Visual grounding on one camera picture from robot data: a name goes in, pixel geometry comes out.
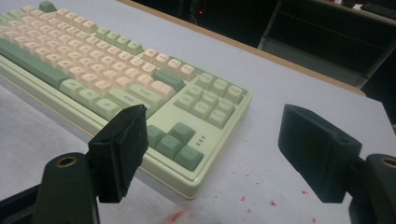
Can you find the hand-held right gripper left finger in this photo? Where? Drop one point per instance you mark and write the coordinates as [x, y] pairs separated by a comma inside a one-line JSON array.
[[118, 155]]

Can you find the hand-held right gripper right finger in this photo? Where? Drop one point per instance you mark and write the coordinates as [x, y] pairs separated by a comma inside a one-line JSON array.
[[314, 149]]

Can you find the green and cream keyboard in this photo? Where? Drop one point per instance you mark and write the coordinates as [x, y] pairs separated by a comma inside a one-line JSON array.
[[199, 124]]

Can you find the white table cover sheet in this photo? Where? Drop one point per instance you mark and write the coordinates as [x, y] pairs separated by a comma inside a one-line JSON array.
[[280, 77]]

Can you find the white metal desk frame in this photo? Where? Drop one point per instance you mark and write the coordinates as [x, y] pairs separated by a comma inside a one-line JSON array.
[[317, 59]]

